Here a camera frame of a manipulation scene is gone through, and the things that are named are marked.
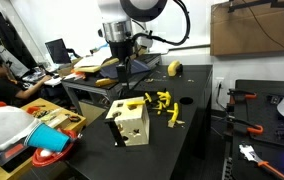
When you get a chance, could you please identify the aluminium extrusion frame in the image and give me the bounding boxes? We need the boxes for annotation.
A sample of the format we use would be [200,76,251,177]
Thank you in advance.
[61,53,163,116]

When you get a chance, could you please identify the blue plastic cup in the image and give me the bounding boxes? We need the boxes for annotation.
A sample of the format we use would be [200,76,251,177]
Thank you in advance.
[24,122,72,153]

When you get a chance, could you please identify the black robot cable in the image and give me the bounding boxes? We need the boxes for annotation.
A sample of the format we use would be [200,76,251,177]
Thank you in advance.
[131,0,192,48]

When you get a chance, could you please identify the black angle bracket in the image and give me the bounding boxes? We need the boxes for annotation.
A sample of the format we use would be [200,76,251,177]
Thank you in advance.
[104,117,129,148]

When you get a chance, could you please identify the black hanging clothes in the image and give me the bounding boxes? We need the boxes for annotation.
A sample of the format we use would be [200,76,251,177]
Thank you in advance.
[0,0,38,71]

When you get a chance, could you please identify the cardboard wall panel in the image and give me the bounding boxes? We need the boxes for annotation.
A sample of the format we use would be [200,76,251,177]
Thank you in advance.
[209,0,284,57]

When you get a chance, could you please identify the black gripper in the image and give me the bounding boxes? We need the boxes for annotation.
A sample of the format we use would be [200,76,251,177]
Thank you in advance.
[109,40,136,89]

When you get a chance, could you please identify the dark blue cloth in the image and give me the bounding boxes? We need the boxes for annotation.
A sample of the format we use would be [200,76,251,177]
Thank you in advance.
[99,59,152,80]

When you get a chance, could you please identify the small yellow T-handle hex key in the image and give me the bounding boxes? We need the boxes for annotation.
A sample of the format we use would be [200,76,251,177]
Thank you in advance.
[126,99,147,111]

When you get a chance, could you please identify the orange handled pliers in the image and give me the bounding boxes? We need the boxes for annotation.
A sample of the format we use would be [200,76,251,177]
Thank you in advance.
[227,87,258,105]

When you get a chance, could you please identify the wooden table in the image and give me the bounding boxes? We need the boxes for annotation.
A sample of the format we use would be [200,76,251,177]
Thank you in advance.
[0,97,88,180]

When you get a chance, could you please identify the black and red tool case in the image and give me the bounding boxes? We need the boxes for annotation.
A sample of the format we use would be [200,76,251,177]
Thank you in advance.
[0,141,33,174]

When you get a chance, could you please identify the white wall outlet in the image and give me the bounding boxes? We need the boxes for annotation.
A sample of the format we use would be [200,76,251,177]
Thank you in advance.
[214,76,226,91]

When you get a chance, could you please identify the wooden cube box with holes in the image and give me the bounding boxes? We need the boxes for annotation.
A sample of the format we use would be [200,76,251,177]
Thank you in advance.
[105,96,151,148]

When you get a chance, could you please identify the white plastic bag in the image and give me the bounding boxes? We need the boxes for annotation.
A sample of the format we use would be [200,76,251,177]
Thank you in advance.
[0,105,43,151]

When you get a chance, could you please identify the large yellow T-handle hex key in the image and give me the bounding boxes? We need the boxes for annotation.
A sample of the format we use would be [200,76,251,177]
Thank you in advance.
[166,102,181,130]

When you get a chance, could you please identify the small yellow block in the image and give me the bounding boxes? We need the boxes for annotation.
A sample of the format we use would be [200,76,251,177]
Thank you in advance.
[94,77,120,89]

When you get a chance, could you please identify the yellow board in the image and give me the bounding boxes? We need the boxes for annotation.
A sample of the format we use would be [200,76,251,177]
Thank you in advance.
[73,57,121,74]

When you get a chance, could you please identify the black clamp with orange handle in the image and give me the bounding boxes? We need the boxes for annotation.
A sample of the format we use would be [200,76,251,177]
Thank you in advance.
[226,114,265,136]

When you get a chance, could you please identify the silver clamp with orange handle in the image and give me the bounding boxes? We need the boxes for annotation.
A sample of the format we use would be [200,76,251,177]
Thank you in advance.
[238,143,284,180]

